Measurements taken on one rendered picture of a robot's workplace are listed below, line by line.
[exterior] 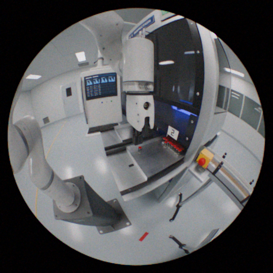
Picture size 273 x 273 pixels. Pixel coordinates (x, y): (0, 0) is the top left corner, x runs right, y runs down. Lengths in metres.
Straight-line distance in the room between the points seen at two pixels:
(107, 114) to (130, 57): 1.00
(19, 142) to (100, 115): 1.04
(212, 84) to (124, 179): 0.59
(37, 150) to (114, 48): 0.42
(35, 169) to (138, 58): 0.44
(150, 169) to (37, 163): 0.52
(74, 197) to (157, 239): 1.09
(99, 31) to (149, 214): 1.46
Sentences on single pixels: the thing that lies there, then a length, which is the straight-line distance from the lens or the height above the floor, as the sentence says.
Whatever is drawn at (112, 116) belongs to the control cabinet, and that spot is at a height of 0.90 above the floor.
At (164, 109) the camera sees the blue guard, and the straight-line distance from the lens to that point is 0.58.
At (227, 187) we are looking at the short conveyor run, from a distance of 0.68.
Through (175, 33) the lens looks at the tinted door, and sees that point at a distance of 0.65.
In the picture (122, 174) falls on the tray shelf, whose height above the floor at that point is 0.88.
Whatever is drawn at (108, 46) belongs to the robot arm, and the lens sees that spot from 0.31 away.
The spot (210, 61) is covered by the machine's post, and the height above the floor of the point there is 1.45.
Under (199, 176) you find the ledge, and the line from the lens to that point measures 0.57.
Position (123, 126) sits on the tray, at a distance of 0.88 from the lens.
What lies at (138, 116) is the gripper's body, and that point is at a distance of 0.22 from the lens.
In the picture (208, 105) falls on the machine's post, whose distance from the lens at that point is 0.42.
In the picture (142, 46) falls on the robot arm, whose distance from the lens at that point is 0.24.
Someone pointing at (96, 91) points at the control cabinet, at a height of 1.26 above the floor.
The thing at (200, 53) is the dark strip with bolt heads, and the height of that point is 1.49.
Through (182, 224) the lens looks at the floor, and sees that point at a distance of 1.41.
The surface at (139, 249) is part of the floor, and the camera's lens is 1.34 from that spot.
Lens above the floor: 1.27
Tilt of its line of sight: 33 degrees down
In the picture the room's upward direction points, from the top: straight up
